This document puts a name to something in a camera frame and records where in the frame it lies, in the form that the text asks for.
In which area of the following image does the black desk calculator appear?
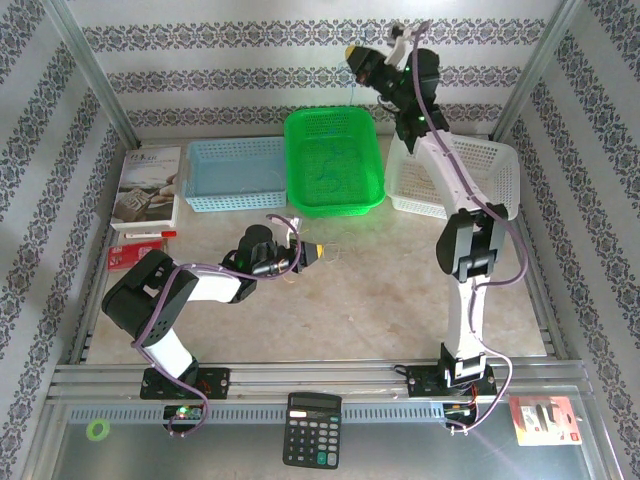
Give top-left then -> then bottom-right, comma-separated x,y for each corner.
282,391 -> 344,470

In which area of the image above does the red blister pack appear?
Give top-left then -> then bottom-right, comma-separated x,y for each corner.
508,395 -> 584,447

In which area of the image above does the white plastic basket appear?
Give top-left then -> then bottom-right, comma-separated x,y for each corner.
383,130 -> 521,224

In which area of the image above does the thin yellow cable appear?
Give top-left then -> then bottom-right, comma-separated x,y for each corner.
414,174 -> 445,198
405,170 -> 436,195
319,243 -> 351,264

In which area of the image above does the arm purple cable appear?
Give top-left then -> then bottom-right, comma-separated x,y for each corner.
407,20 -> 529,436
130,213 -> 304,439

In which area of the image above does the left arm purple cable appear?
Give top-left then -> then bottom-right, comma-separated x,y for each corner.
130,213 -> 304,439

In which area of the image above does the grey slotted cable duct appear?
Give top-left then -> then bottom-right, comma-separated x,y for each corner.
67,402 -> 451,425

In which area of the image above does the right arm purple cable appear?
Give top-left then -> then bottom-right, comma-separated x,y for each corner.
407,20 -> 529,436

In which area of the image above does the white paperback book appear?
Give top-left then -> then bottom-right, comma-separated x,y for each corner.
109,144 -> 184,231

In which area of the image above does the aluminium frame post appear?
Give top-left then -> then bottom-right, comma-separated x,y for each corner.
489,0 -> 586,141
42,0 -> 140,149

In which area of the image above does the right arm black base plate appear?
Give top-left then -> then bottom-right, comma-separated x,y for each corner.
404,363 -> 499,400

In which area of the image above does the green tape roll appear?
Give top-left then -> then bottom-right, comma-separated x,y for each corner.
85,418 -> 111,443

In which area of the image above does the aluminium mounting rail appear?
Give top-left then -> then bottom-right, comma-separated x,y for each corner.
47,359 -> 594,401

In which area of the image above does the red cardboard box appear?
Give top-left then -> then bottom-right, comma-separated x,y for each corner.
107,238 -> 170,272

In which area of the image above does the light blue plastic basket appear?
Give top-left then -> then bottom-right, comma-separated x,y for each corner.
182,137 -> 289,214

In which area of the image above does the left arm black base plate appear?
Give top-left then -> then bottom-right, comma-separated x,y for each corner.
139,367 -> 232,401

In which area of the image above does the green plastic basket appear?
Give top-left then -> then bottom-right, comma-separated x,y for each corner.
283,106 -> 387,219

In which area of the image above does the grey metal shelf panel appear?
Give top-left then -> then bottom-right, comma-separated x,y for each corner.
19,399 -> 621,480

